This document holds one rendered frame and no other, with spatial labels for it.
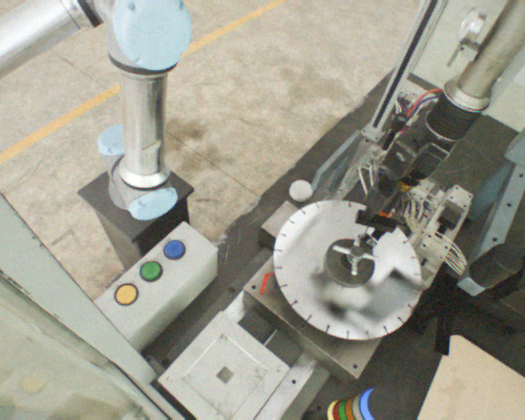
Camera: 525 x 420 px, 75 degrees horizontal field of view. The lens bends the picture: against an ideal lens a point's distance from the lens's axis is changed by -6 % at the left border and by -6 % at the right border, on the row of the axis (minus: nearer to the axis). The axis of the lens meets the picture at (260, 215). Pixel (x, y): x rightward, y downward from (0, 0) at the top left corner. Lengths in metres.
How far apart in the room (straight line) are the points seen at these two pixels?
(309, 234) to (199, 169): 1.39
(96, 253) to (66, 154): 0.71
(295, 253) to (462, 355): 0.54
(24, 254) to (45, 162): 2.08
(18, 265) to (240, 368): 0.53
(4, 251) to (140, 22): 0.39
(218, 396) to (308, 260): 0.32
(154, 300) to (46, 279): 0.48
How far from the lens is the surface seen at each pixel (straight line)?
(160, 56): 0.61
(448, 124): 0.66
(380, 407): 0.51
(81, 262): 1.92
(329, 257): 0.78
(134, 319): 0.78
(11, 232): 0.28
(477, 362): 1.10
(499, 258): 0.75
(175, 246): 0.82
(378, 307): 0.78
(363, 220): 0.77
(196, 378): 0.74
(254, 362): 0.75
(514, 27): 0.60
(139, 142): 0.75
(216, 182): 2.06
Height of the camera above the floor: 1.63
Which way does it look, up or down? 57 degrees down
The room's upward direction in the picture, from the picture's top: 11 degrees clockwise
